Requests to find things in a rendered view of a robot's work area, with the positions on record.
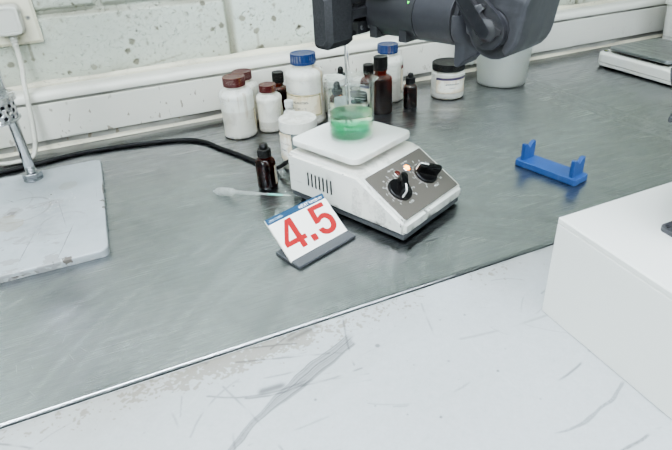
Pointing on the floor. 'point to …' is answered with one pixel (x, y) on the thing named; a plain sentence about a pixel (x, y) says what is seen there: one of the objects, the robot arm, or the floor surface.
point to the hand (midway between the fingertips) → (344, 3)
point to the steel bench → (471, 127)
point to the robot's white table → (383, 384)
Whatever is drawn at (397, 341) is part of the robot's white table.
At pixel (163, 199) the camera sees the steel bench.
